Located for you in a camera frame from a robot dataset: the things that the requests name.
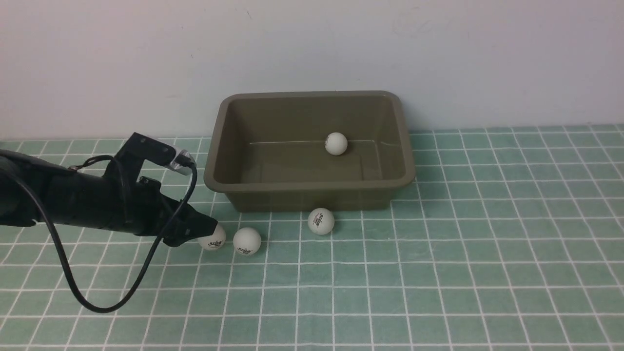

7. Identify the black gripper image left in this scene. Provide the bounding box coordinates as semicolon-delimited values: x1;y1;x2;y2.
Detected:
117;178;218;248

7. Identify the white ball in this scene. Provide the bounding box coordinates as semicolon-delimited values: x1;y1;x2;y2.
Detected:
325;133;348;156
197;224;227;251
233;227;262;256
307;208;335;235

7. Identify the olive green plastic bin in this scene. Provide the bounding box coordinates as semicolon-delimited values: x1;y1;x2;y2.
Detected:
203;91;415;213

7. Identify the black camera cable image left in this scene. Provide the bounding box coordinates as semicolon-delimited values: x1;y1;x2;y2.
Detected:
0;155;198;313

